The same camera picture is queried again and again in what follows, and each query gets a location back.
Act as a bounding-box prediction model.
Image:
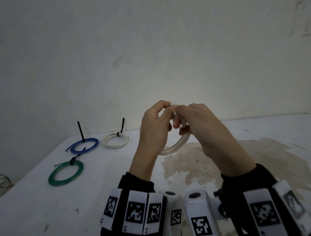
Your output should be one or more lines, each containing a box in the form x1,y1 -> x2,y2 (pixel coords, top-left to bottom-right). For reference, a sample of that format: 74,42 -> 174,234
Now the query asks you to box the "black left wristband with markers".
100,172 -> 168,236

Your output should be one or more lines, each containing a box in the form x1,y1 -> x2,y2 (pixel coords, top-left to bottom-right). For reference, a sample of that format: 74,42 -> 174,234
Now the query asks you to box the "white cable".
159,126 -> 192,156
102,132 -> 129,149

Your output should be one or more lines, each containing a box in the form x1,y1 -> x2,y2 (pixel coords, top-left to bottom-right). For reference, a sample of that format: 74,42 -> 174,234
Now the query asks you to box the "black wristband with markers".
100,172 -> 168,236
213,163 -> 311,236

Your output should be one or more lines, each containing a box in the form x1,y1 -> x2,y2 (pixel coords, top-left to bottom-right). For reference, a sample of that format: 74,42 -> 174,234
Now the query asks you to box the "person's right hand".
172,103 -> 257,177

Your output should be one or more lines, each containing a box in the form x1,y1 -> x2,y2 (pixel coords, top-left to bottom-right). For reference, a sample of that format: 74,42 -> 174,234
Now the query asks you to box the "green cable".
48,160 -> 84,187

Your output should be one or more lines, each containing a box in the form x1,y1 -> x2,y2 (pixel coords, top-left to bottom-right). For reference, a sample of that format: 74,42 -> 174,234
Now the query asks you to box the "black right wristband with markers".
213,163 -> 311,236

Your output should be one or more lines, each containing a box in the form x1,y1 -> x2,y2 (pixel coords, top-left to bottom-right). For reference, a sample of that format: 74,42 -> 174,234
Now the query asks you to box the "white zip tie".
169,100 -> 190,130

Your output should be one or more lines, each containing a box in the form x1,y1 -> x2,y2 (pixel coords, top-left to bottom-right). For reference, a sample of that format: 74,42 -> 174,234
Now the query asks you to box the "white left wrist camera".
160,191 -> 184,236

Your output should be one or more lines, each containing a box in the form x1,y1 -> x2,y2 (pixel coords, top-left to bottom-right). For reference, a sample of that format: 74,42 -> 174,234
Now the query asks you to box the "black zip tie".
70,147 -> 86,166
77,121 -> 86,143
116,118 -> 125,137

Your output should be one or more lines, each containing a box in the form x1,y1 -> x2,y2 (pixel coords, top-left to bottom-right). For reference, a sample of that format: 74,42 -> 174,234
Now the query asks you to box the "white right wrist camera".
183,189 -> 230,236

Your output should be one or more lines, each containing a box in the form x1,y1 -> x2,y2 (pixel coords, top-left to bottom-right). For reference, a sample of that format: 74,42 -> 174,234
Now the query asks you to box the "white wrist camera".
160,191 -> 184,236
183,189 -> 230,236

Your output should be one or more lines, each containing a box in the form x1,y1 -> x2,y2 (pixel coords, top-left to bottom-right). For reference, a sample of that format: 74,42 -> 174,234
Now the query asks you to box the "white socket with black cord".
0,174 -> 13,190

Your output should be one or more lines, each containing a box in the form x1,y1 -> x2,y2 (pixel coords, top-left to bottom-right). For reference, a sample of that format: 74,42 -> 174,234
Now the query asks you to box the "person's left hand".
138,100 -> 177,160

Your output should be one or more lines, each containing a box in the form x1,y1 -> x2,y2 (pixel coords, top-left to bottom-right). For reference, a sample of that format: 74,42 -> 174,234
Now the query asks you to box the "blue cable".
65,138 -> 99,154

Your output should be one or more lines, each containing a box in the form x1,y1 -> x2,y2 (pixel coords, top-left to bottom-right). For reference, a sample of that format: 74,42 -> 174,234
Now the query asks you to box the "person's left forearm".
129,149 -> 161,182

